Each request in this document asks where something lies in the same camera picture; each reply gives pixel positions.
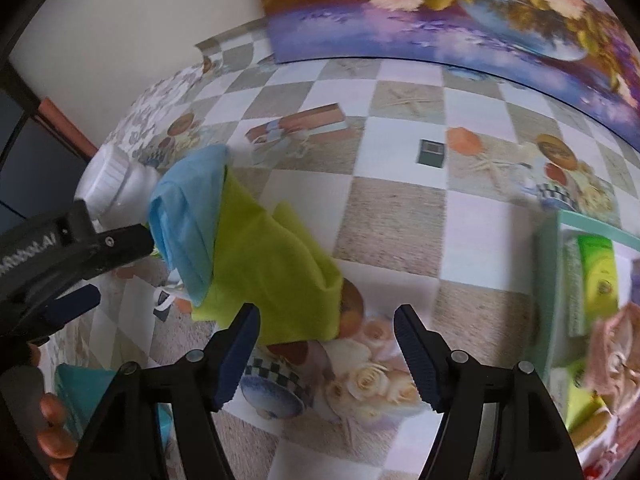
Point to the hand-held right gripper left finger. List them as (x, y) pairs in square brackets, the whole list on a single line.
[(237, 360)]

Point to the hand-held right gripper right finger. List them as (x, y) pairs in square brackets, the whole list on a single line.
[(420, 360)]

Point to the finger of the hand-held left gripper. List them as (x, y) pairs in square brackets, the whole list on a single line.
[(122, 246), (72, 305)]

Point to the blue face mask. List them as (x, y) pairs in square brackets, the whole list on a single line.
[(185, 220)]

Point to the lime green cloth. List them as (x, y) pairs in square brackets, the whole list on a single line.
[(270, 270)]

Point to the white tray with green rim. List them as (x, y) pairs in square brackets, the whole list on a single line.
[(550, 310)]

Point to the yellow green tissue packet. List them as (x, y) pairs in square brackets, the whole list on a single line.
[(575, 390)]

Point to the pink floral cloth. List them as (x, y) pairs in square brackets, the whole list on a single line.
[(617, 355)]

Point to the red white scrunchie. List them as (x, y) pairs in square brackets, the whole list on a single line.
[(592, 471)]

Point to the person's left hand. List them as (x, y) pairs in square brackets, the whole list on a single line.
[(52, 410)]

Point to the white pill bottle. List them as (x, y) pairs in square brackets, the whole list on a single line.
[(115, 180)]

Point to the dark cabinet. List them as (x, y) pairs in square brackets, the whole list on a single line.
[(30, 160)]

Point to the grey floral tablecloth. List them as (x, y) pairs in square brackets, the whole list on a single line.
[(145, 115)]

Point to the checkered printed tablecloth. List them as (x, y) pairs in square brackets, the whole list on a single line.
[(390, 220)]

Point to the floral painting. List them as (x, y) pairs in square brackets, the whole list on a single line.
[(400, 20)]

